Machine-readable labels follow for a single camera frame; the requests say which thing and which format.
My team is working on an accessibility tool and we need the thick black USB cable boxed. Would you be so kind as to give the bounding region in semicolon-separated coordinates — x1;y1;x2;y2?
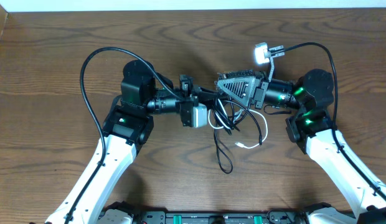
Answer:
210;96;264;174

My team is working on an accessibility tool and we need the black left camera cable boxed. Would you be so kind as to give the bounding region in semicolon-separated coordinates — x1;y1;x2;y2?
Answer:
64;46;184;224

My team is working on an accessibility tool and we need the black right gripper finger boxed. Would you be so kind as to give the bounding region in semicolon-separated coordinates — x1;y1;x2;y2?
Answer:
218;70;261;80
217;77;257;106

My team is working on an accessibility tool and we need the black camera cable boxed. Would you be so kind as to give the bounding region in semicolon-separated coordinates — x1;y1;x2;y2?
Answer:
64;46;184;224
273;42;386;206

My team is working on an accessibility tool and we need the white USB cable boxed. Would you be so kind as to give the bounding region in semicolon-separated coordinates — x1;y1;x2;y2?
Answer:
207;99;269;149

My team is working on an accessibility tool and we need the black right camera cable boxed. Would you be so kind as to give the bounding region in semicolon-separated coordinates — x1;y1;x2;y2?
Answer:
273;42;386;206

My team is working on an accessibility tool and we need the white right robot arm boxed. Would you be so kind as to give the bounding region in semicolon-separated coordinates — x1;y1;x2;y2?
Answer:
216;69;386;223

